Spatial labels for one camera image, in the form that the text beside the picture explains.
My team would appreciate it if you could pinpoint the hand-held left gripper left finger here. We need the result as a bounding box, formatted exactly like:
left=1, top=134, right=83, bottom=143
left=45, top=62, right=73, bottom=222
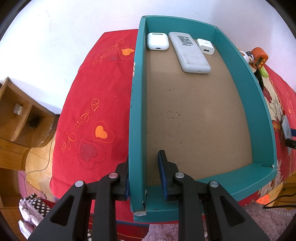
left=29, top=160, right=130, bottom=241

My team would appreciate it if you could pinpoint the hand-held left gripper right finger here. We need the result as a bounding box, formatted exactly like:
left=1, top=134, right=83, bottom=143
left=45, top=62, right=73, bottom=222
left=157, top=150, right=270, bottom=241

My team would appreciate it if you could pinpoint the teal cardboard box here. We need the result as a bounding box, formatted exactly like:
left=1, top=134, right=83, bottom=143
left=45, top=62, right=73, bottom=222
left=128, top=16, right=277, bottom=219

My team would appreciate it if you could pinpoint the white remote control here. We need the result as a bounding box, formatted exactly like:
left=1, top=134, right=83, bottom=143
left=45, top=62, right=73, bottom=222
left=168, top=32, right=211, bottom=75

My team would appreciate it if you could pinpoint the white earbuds case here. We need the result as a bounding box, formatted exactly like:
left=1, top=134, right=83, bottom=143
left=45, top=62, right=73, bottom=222
left=147, top=32, right=171, bottom=51

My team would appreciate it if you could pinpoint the blue id card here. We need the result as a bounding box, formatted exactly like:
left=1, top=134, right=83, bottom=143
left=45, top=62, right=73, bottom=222
left=281, top=115, right=293, bottom=140

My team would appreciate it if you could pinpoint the white charger plug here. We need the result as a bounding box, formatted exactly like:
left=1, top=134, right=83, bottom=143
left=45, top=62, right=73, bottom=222
left=196, top=38, right=216, bottom=56

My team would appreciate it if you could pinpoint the orange digital timer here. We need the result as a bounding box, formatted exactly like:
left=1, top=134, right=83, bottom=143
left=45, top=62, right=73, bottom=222
left=251, top=47, right=269, bottom=70

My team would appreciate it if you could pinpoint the polka dot cloth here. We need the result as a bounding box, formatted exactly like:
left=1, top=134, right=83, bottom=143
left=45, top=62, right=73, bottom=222
left=18, top=192, right=56, bottom=235

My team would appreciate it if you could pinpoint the red printed blanket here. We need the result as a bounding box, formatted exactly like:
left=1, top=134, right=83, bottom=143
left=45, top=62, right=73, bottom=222
left=50, top=30, right=296, bottom=229

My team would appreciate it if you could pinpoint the pink fuzzy cloth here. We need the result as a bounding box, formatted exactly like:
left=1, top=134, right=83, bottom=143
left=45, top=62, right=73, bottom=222
left=143, top=201, right=296, bottom=241

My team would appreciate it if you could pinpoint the wooden shelf unit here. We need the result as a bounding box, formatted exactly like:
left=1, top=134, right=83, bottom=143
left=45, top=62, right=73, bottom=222
left=0, top=76, right=59, bottom=149

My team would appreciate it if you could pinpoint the black cable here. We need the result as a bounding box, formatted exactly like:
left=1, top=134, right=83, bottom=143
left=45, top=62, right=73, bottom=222
left=262, top=190, right=296, bottom=210

